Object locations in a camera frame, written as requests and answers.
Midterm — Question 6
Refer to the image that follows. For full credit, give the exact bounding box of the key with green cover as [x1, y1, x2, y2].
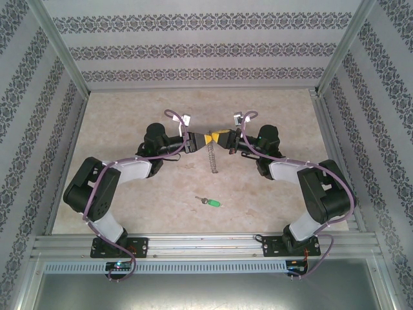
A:
[194, 195, 221, 209]

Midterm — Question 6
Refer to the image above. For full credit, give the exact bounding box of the grey metal tray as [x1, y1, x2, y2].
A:
[32, 258, 393, 310]

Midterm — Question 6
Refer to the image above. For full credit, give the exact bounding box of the short aluminium floor rail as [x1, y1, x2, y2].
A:
[86, 86, 320, 95]

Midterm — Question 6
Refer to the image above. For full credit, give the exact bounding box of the aluminium mounting rail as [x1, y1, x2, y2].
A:
[32, 233, 378, 259]

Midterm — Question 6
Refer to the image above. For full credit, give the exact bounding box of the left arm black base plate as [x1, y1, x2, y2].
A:
[91, 237, 150, 259]

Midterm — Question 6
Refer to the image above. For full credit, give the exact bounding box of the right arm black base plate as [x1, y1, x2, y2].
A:
[263, 236, 322, 258]

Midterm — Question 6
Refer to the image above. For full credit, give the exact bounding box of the aluminium frame post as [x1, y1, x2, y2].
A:
[27, 0, 92, 98]
[314, 0, 378, 96]

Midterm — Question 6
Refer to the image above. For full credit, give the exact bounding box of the slotted cable duct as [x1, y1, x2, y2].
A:
[43, 260, 309, 274]

